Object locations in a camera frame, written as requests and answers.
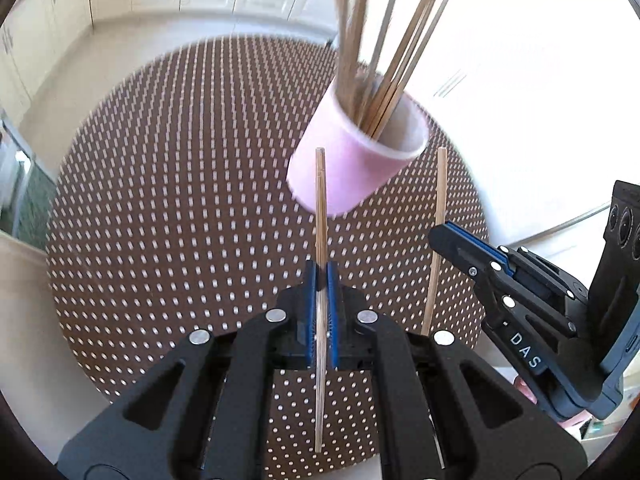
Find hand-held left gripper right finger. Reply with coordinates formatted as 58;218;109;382
326;261;588;480

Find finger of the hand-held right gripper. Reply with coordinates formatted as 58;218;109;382
429;224;572;377
446;221;590;332

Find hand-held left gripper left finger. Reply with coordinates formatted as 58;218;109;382
57;260;319;480

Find wooden chopstick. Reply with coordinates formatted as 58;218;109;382
314;147;329;453
420;147;449;337

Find pink cup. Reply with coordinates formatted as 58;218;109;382
286;80;431;219

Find bunch of wooden chopsticks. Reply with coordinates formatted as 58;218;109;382
330;0;462;139

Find brown polka dot tablecloth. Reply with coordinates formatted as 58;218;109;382
45;35;493;480

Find white door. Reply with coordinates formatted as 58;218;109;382
415;0;638;241

